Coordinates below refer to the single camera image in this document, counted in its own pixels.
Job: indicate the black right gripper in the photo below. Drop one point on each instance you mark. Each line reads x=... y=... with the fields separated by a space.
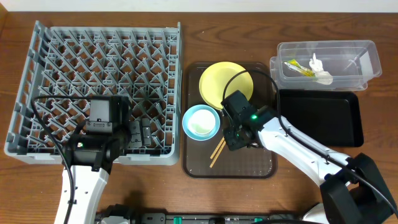
x=234 y=137

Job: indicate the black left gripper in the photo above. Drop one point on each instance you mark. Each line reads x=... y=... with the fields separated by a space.
x=138 y=132

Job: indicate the wooden chopstick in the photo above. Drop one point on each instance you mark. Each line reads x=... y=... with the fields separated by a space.
x=217 y=148
x=213 y=161

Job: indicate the white cup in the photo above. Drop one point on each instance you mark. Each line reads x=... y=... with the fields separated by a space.
x=202 y=122

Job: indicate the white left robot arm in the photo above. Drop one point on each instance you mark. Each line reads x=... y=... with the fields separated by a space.
x=81 y=192

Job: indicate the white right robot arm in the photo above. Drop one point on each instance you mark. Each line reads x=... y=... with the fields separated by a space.
x=352 y=188

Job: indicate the black waste tray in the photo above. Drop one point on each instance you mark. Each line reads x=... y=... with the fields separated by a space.
x=330 y=117

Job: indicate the grey dishwasher rack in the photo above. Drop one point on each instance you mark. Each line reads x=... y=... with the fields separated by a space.
x=64 y=65

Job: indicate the brown serving tray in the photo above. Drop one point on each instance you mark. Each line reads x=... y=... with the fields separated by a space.
x=245 y=163

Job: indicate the light blue bowl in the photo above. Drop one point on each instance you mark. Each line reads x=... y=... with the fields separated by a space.
x=187 y=116

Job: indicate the yellow plate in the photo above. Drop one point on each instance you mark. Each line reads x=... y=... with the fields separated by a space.
x=214 y=79

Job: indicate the yellow green wrapper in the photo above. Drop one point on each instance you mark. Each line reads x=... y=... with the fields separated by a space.
x=295 y=66

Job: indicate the crumpled white tissue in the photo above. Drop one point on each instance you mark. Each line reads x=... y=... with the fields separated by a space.
x=322 y=77

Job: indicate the clear plastic bin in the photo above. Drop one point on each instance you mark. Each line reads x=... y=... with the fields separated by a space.
x=352 y=63

